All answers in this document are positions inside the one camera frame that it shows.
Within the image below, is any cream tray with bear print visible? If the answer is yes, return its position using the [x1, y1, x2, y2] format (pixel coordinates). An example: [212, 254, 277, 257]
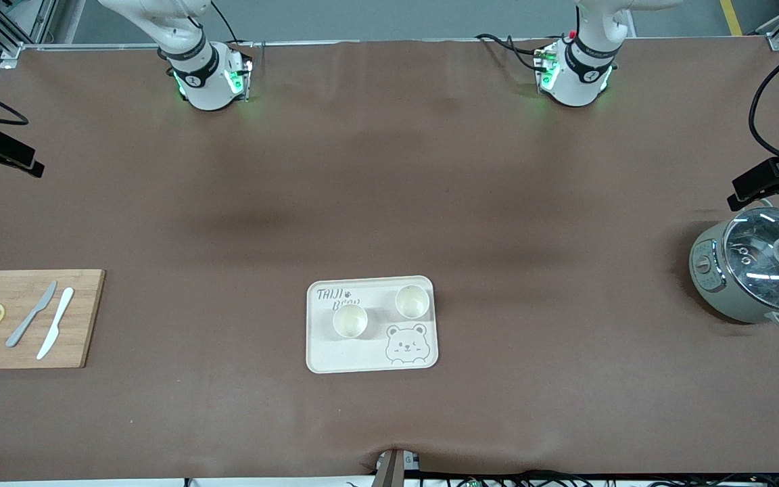
[306, 275, 440, 374]

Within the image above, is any grey-green electric cooking pot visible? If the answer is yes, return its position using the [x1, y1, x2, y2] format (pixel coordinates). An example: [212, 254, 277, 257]
[689, 206, 779, 332]

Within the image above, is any grey plastic knife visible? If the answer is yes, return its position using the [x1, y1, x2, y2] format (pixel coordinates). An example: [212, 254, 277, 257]
[5, 281, 57, 348]

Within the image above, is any white plastic cup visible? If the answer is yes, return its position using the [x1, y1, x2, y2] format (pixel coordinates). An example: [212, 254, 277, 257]
[395, 285, 430, 320]

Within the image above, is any black base cable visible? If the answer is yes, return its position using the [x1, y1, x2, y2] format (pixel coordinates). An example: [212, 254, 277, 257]
[210, 0, 256, 49]
[474, 33, 547, 72]

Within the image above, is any white plastic knife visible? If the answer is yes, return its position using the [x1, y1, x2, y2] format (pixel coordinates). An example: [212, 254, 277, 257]
[37, 287, 75, 361]

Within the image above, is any wooden cutting board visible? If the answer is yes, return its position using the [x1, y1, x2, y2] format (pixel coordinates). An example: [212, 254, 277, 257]
[0, 269, 106, 370]

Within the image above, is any brown table mat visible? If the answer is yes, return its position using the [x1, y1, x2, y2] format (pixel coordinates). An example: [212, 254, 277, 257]
[0, 37, 779, 482]

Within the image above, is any cream paper cup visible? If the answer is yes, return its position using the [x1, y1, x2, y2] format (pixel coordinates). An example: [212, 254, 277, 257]
[333, 303, 369, 339]

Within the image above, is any glass pot lid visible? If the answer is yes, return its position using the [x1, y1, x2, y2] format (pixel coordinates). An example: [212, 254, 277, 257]
[723, 208, 779, 312]

